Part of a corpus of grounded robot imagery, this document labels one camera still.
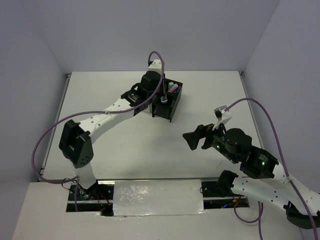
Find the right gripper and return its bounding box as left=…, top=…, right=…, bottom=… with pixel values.
left=181, top=117, right=237, bottom=163

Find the purple highlighter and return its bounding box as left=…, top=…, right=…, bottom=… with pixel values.
left=168, top=83, right=179, bottom=93

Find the clear blue-capped spray bottle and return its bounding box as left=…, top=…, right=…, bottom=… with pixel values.
left=160, top=95, right=168, bottom=104

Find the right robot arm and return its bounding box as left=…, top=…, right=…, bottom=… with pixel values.
left=182, top=124, right=320, bottom=230

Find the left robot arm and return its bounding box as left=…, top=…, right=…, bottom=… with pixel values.
left=58, top=70, right=162, bottom=200

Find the black slatted pen holder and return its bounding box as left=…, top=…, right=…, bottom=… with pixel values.
left=151, top=78, right=183, bottom=123

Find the silver foil sheet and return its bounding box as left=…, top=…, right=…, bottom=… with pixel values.
left=113, top=179, right=206, bottom=217

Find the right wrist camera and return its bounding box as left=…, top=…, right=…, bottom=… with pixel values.
left=213, top=105, right=232, bottom=130

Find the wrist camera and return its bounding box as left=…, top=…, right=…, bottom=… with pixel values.
left=213, top=105, right=232, bottom=130
left=148, top=59, right=163, bottom=75

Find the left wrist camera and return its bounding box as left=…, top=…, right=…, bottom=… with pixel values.
left=148, top=59, right=163, bottom=75

